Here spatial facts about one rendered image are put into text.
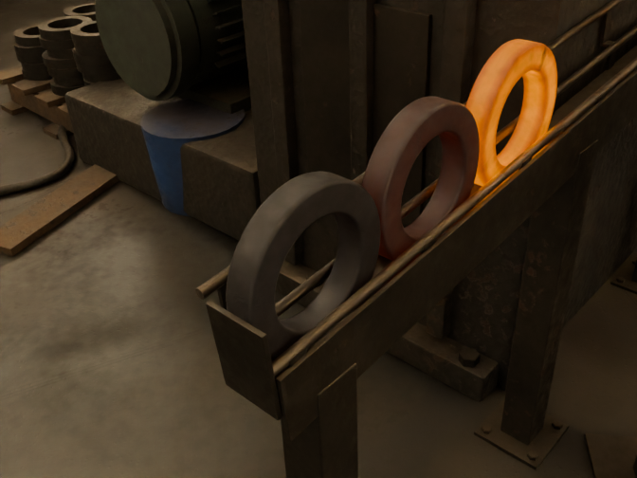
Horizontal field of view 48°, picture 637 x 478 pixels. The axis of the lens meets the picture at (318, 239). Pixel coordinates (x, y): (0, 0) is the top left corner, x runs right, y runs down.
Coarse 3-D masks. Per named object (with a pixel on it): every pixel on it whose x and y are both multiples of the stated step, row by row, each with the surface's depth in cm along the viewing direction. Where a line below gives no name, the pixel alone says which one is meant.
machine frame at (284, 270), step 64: (256, 0) 145; (320, 0) 132; (384, 0) 123; (448, 0) 111; (512, 0) 107; (576, 0) 106; (256, 64) 153; (320, 64) 139; (384, 64) 128; (448, 64) 116; (576, 64) 114; (256, 128) 163; (320, 128) 147; (384, 128) 135; (320, 256) 167; (512, 256) 128; (576, 256) 149; (448, 320) 145; (512, 320) 135; (448, 384) 146
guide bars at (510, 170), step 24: (624, 72) 104; (600, 96) 100; (504, 168) 86; (480, 192) 82; (456, 216) 79; (432, 240) 76; (408, 264) 76; (360, 288) 71; (336, 312) 68; (312, 336) 66; (288, 360) 64
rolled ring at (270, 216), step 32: (288, 192) 62; (320, 192) 62; (352, 192) 66; (256, 224) 61; (288, 224) 61; (352, 224) 69; (256, 256) 60; (352, 256) 72; (256, 288) 60; (352, 288) 72; (256, 320) 62; (288, 320) 70; (320, 320) 71
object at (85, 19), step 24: (48, 24) 251; (72, 24) 257; (96, 24) 238; (24, 48) 261; (48, 48) 247; (72, 48) 247; (96, 48) 227; (0, 72) 279; (24, 72) 270; (48, 72) 253; (72, 72) 250; (96, 72) 233; (24, 96) 276; (48, 96) 255
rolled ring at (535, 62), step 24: (504, 48) 83; (528, 48) 82; (480, 72) 82; (504, 72) 80; (528, 72) 89; (552, 72) 89; (480, 96) 81; (504, 96) 82; (528, 96) 92; (552, 96) 92; (480, 120) 81; (528, 120) 93; (480, 144) 82; (528, 144) 93; (480, 168) 84
